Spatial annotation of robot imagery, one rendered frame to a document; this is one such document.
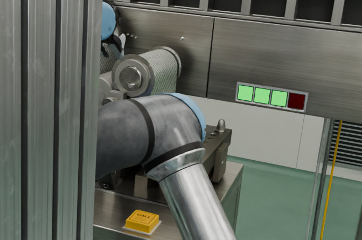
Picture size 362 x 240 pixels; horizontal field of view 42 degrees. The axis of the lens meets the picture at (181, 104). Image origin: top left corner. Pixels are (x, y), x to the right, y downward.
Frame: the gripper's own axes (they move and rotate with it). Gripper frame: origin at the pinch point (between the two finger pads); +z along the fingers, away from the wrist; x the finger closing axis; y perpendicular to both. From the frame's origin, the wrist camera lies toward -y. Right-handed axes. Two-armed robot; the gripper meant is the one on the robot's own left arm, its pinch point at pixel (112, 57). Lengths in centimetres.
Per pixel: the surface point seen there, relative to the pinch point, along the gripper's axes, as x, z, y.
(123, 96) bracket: 2.5, 19.6, -2.0
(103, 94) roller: 11.1, 23.1, -1.0
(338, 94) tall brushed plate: -60, 45, 24
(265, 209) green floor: -26, 243, 29
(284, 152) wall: -28, 291, 93
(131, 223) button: -12.9, 19.5, -38.2
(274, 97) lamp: -39, 47, 20
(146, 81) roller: -3.9, 18.2, 3.7
